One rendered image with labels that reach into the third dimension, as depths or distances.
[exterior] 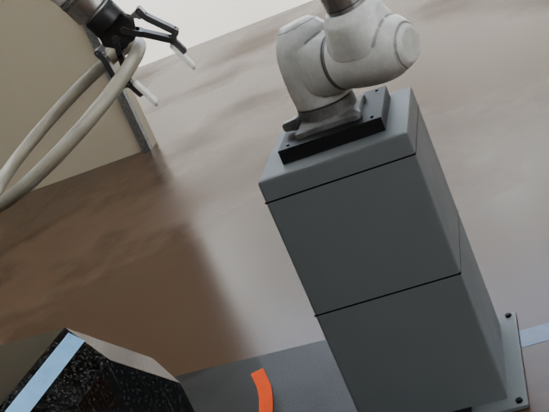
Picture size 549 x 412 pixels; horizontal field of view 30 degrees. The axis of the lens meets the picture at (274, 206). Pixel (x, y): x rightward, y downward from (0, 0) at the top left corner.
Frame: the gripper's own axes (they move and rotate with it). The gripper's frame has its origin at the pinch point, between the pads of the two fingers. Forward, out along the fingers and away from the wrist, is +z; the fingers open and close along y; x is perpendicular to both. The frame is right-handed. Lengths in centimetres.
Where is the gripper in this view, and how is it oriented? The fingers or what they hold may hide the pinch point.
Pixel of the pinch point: (169, 78)
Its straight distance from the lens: 217.6
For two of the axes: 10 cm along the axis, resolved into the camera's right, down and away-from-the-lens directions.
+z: 7.0, 6.4, 3.3
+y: -7.2, 6.4, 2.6
